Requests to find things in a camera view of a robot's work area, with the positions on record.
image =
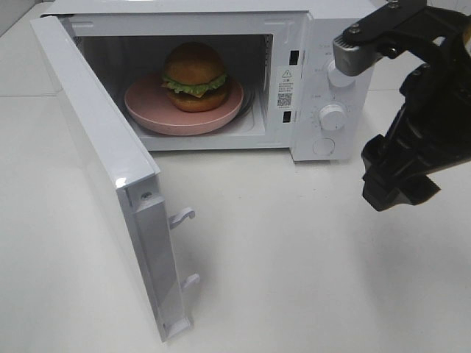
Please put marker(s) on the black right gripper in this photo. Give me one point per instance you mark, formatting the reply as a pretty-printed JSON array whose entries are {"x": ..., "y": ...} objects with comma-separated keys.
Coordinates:
[{"x": 432, "y": 130}]

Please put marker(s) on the round door release button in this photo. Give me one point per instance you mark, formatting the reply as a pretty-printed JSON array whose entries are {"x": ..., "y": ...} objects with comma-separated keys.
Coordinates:
[{"x": 324, "y": 146}]

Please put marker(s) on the burger with lettuce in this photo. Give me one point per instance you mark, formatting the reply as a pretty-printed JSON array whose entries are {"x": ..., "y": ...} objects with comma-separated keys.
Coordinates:
[{"x": 195, "y": 78}]

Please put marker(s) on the pink round plate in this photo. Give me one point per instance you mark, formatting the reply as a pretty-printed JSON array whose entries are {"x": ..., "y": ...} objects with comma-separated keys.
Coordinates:
[{"x": 160, "y": 109}]

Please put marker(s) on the white microwave door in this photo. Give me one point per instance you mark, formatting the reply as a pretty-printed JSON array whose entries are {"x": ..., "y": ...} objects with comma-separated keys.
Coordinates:
[{"x": 123, "y": 175}]

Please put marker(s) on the lower white control knob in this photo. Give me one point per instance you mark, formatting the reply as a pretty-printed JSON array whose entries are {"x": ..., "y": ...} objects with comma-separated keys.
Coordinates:
[{"x": 332, "y": 117}]

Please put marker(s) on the white control knob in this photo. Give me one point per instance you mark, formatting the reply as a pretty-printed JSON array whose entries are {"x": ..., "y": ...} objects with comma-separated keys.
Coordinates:
[
  {"x": 332, "y": 117},
  {"x": 336, "y": 78}
]

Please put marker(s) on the upper white control knob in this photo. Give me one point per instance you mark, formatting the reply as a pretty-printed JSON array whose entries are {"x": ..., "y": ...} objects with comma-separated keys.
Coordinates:
[{"x": 336, "y": 78}]

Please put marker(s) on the white warning label sticker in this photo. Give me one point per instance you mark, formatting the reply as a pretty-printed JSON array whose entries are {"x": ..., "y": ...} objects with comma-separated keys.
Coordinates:
[{"x": 285, "y": 87}]

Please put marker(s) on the glass microwave turntable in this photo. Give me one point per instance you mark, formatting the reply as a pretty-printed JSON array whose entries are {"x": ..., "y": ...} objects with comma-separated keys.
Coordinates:
[{"x": 248, "y": 101}]

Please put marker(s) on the white microwave oven body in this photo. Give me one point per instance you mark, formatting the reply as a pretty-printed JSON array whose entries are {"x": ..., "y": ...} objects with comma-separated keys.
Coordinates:
[{"x": 124, "y": 41}]

